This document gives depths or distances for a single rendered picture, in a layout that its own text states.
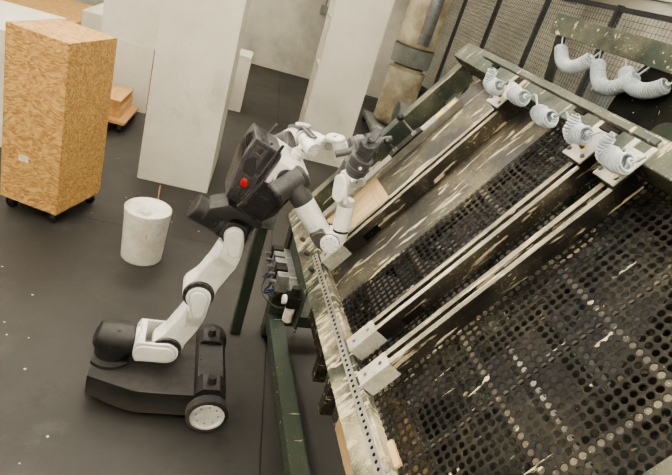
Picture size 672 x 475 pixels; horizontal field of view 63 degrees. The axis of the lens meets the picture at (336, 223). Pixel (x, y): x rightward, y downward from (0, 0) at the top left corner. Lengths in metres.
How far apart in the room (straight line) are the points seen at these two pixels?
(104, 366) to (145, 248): 1.16
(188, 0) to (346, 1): 2.02
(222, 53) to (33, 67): 1.43
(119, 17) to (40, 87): 2.76
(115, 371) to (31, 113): 1.86
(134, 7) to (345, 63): 2.26
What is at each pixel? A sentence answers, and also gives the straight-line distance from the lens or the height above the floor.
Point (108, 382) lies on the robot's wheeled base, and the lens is 2.81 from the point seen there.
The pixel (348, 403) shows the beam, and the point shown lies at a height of 0.85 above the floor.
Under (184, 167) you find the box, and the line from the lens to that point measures 4.96.
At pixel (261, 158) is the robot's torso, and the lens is 2.27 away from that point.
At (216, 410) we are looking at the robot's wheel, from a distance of 2.79.
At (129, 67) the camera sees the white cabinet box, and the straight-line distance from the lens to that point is 6.60.
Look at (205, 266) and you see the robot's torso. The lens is 2.57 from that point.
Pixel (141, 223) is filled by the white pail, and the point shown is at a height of 0.33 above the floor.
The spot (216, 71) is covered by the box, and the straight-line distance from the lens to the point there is 4.68.
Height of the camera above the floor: 2.13
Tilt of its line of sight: 25 degrees down
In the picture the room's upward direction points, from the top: 18 degrees clockwise
